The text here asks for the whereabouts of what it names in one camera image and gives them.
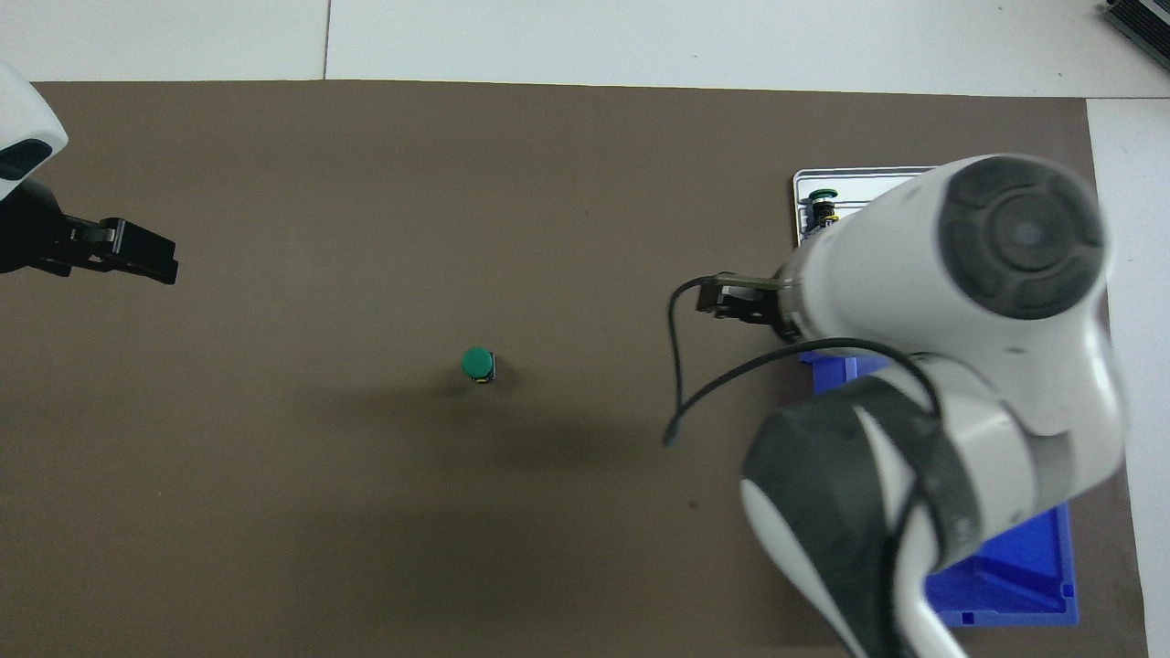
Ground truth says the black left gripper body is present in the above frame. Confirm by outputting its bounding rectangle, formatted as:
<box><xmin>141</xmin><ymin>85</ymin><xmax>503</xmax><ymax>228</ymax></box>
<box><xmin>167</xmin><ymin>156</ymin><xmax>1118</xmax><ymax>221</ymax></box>
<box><xmin>0</xmin><ymin>178</ymin><xmax>70</xmax><ymax>276</ymax></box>

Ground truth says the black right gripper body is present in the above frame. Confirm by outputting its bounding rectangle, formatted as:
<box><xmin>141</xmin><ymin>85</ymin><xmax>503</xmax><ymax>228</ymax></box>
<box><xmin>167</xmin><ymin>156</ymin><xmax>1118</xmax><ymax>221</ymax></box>
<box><xmin>771</xmin><ymin>284</ymin><xmax>806</xmax><ymax>345</ymax></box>

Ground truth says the silver metal tray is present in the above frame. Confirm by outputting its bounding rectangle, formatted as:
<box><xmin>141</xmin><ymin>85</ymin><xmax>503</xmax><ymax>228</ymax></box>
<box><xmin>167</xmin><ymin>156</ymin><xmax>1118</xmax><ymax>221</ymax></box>
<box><xmin>792</xmin><ymin>165</ymin><xmax>939</xmax><ymax>249</ymax></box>

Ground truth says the blue plastic storage bin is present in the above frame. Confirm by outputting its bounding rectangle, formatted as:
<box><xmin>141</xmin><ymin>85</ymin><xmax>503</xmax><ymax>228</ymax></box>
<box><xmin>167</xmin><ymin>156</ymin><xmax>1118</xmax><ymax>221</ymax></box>
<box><xmin>798</xmin><ymin>350</ymin><xmax>1080</xmax><ymax>628</ymax></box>

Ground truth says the brown table mat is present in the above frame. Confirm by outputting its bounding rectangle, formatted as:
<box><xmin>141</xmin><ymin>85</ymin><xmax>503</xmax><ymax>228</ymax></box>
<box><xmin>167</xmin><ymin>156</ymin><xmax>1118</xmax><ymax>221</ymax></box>
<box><xmin>0</xmin><ymin>80</ymin><xmax>1149</xmax><ymax>658</ymax></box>

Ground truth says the grey ribbed device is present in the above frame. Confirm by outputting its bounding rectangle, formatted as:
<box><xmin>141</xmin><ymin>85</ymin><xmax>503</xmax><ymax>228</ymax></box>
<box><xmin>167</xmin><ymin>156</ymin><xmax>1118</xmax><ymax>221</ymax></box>
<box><xmin>1101</xmin><ymin>0</ymin><xmax>1170</xmax><ymax>58</ymax></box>

